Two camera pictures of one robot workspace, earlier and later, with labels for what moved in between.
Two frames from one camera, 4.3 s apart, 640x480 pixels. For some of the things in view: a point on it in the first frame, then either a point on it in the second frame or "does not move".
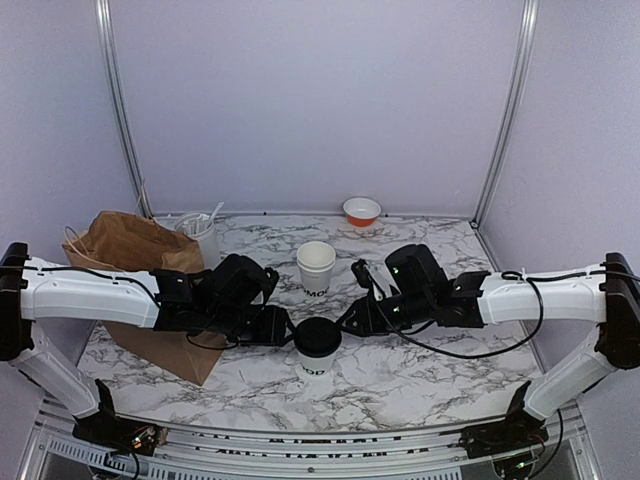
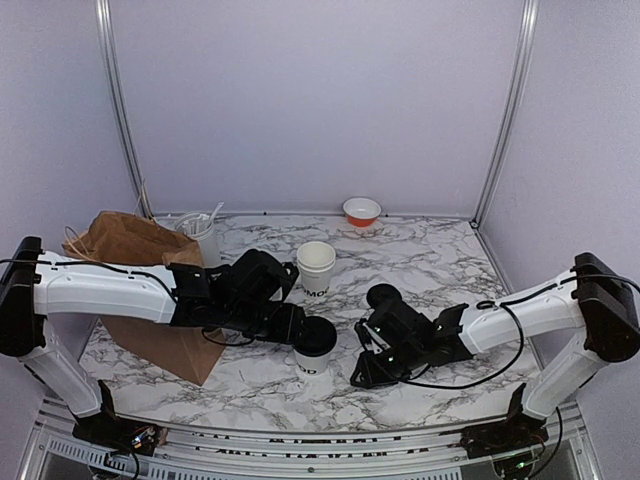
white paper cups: [316, 260] does not move
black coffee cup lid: [317, 337] does not move
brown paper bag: [135, 242] does not move
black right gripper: [368, 320] to [370, 378]
